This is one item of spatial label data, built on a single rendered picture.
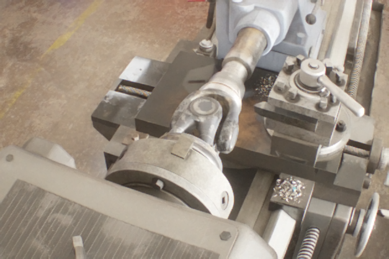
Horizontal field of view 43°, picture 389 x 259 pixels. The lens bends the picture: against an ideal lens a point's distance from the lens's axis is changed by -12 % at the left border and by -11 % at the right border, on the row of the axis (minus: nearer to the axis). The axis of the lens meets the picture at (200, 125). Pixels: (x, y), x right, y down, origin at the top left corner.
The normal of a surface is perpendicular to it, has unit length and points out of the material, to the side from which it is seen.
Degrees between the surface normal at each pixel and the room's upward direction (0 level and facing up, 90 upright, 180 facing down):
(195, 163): 27
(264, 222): 0
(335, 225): 90
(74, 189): 0
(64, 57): 0
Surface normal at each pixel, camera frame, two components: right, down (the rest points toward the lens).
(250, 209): 0.00, -0.71
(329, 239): -0.36, 0.66
